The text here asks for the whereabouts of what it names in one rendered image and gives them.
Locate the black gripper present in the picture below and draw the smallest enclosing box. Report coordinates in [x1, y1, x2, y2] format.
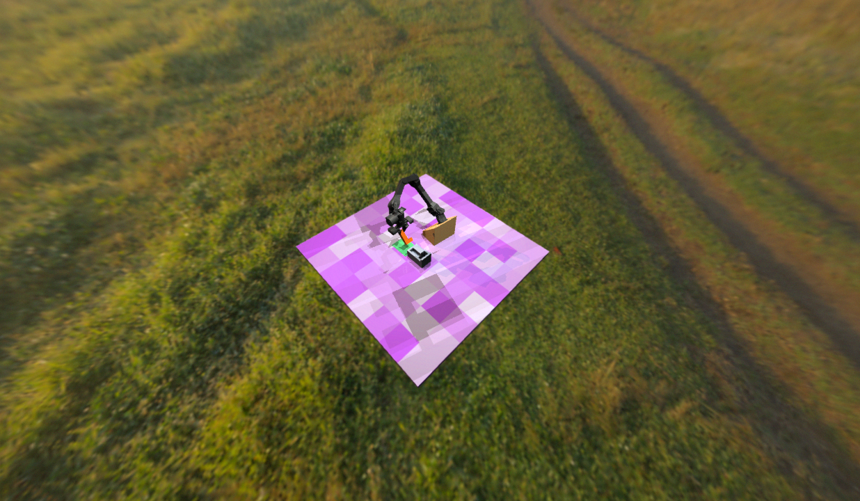
[388, 216, 413, 235]

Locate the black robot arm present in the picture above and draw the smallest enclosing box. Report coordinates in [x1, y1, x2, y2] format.
[385, 173, 448, 227]

